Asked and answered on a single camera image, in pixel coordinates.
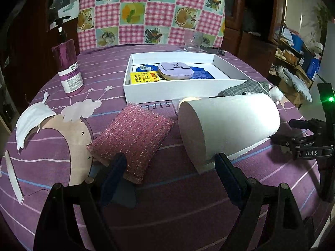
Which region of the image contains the pink checkered chair cover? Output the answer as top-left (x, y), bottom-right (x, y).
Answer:
top-left (77, 0), bottom-right (225, 51)

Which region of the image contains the purple patterned tablecloth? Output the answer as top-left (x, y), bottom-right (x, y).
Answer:
top-left (1, 45), bottom-right (333, 250)

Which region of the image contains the plush dog in plaid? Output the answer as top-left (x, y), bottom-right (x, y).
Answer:
top-left (218, 79), bottom-right (284, 105)

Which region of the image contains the blue wipes packet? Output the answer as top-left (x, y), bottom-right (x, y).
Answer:
top-left (132, 64), bottom-right (214, 79)

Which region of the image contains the yellow tissue pack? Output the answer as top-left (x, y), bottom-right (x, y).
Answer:
top-left (131, 71), bottom-right (161, 85)

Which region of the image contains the white shallow box tray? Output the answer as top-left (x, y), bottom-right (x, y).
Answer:
top-left (123, 51), bottom-right (249, 104)

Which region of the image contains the purple pump bottle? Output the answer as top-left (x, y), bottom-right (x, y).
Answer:
top-left (52, 16), bottom-right (84, 96)

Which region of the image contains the white face mask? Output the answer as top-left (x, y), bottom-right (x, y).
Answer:
top-left (15, 91), bottom-right (56, 154)

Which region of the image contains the dark wooden cabinet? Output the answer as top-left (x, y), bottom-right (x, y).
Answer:
top-left (222, 0), bottom-right (286, 78)

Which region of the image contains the white paper towel roll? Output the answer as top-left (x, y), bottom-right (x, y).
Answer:
top-left (178, 93), bottom-right (280, 174)

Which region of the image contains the clear drinking glass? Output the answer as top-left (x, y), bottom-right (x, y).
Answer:
top-left (184, 30), bottom-right (203, 52)

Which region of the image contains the pink glitter scrub sponge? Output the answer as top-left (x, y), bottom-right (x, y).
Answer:
top-left (87, 104), bottom-right (174, 184)

